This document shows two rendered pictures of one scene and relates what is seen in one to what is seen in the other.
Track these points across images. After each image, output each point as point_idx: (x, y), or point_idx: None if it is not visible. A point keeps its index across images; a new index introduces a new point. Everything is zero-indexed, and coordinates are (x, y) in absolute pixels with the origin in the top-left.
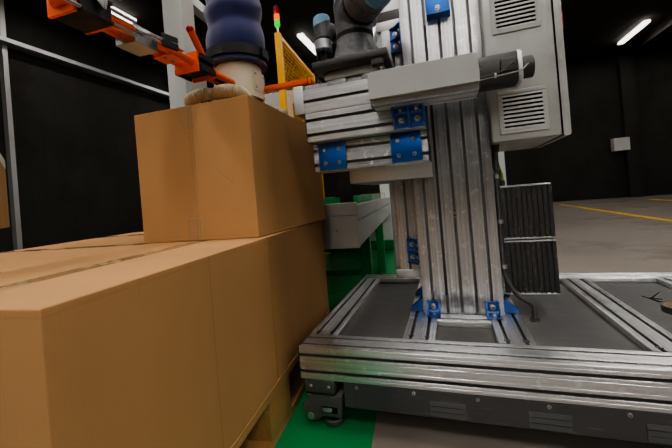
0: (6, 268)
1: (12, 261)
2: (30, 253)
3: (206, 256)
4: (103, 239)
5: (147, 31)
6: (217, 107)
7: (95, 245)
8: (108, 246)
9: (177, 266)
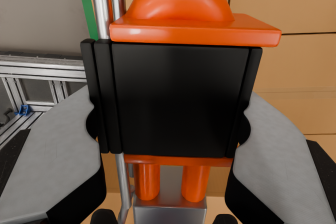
0: None
1: (290, 24)
2: (325, 70)
3: (93, 11)
4: (321, 147)
5: (122, 209)
6: (116, 183)
7: (284, 102)
8: (256, 90)
9: None
